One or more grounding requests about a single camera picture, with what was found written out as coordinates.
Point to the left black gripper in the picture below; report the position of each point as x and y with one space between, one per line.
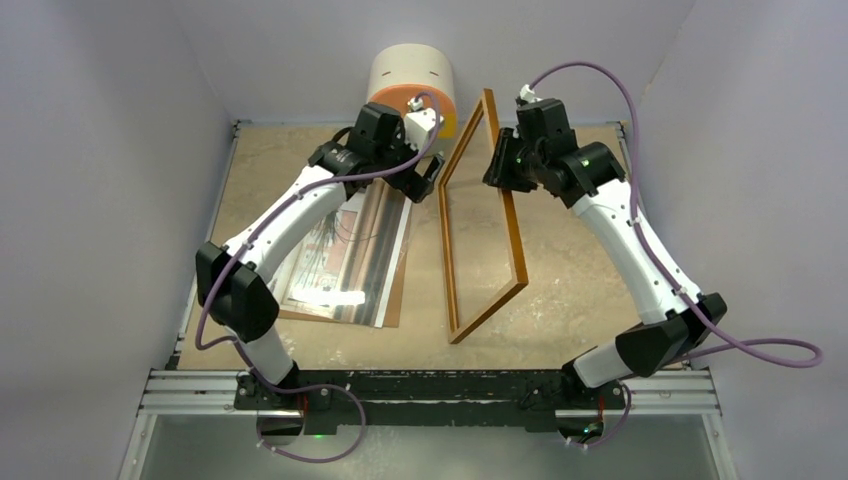
415 185

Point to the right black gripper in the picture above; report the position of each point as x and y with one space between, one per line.
500 175

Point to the wooden picture frame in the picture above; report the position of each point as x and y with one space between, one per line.
484 112

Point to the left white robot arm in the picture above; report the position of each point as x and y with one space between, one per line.
233 279

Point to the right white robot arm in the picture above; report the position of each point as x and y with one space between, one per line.
590 181

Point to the round drawer cabinet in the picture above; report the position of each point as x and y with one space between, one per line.
400 71

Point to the brown backing board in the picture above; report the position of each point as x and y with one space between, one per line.
391 291

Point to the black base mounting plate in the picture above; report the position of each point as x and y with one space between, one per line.
538 401

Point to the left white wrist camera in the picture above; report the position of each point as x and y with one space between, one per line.
419 123

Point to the aluminium rail frame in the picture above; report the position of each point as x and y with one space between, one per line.
188 428

